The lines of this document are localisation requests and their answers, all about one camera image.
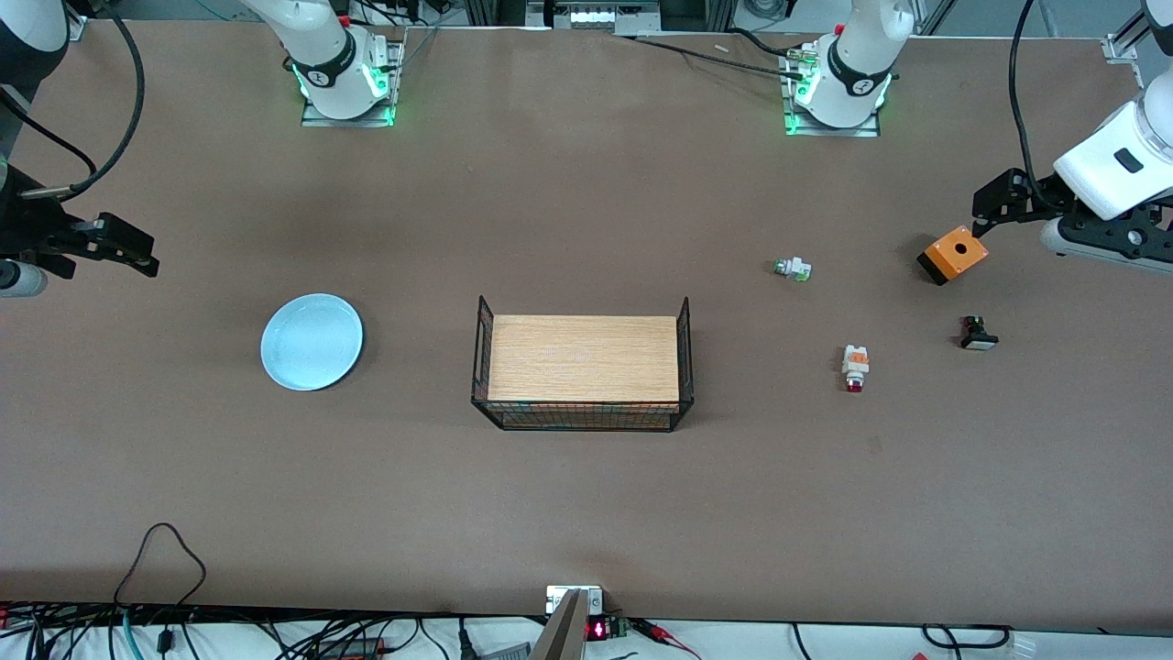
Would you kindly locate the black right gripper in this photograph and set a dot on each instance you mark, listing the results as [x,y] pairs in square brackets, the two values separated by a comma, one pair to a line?
[26,225]

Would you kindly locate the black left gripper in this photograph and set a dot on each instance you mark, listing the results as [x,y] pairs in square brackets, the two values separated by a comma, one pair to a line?
[1036,198]

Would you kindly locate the light blue plate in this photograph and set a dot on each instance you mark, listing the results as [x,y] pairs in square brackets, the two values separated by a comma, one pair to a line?
[312,342]

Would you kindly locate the red push button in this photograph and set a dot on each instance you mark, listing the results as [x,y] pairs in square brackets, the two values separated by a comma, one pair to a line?
[856,365]

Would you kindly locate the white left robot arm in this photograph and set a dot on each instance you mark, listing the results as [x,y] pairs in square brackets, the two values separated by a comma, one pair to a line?
[861,46]

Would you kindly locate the orange button box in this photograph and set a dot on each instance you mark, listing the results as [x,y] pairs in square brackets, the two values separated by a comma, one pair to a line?
[955,253]

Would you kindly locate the black white-capped push button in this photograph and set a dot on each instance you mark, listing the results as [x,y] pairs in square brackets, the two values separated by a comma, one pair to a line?
[977,335]

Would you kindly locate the green push button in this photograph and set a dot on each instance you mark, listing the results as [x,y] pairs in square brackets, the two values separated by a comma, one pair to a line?
[794,269]

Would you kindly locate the grey device with white lights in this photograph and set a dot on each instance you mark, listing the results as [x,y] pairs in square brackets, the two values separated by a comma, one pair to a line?
[591,16]

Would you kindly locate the black power adapter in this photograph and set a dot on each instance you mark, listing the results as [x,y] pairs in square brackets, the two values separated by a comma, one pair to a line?
[353,648]

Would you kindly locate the red test lead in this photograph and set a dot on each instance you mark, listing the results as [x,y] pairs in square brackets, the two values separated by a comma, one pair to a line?
[664,634]

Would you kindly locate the circuit board with red display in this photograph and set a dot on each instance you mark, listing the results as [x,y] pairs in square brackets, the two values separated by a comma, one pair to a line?
[605,629]

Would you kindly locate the aluminium corner bracket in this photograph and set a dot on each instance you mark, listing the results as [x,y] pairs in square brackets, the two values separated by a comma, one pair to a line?
[1120,50]

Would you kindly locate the aluminium frame profile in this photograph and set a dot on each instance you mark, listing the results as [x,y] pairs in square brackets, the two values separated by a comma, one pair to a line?
[1134,30]

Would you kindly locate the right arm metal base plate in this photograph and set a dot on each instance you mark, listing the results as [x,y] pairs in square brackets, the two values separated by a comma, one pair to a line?
[394,73]

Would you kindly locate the metal camera mount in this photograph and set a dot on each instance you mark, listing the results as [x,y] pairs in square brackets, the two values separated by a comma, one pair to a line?
[570,619]

